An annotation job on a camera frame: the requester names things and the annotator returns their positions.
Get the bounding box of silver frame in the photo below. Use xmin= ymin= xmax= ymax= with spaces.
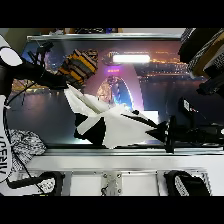
xmin=19 ymin=32 xmax=224 ymax=197

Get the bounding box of heap of clothes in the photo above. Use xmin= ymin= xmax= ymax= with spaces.
xmin=178 ymin=28 xmax=224 ymax=98

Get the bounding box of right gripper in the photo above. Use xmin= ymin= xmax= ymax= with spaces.
xmin=145 ymin=120 xmax=168 ymax=144

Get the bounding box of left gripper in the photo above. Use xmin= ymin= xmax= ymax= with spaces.
xmin=39 ymin=70 xmax=69 ymax=90

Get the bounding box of black and white patterned garment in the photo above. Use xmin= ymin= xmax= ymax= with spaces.
xmin=5 ymin=128 xmax=48 ymax=173

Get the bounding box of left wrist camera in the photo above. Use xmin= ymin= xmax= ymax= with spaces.
xmin=32 ymin=40 xmax=55 ymax=64

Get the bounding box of black cable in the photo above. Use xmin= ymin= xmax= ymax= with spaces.
xmin=1 ymin=99 xmax=46 ymax=195

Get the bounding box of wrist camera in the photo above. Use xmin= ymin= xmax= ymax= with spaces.
xmin=177 ymin=96 xmax=196 ymax=118
xmin=32 ymin=40 xmax=55 ymax=64

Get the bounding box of orange and black striped garment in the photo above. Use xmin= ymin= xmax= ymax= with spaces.
xmin=57 ymin=48 xmax=100 ymax=88

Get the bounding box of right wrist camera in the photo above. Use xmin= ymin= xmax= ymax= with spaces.
xmin=177 ymin=96 xmax=196 ymax=118

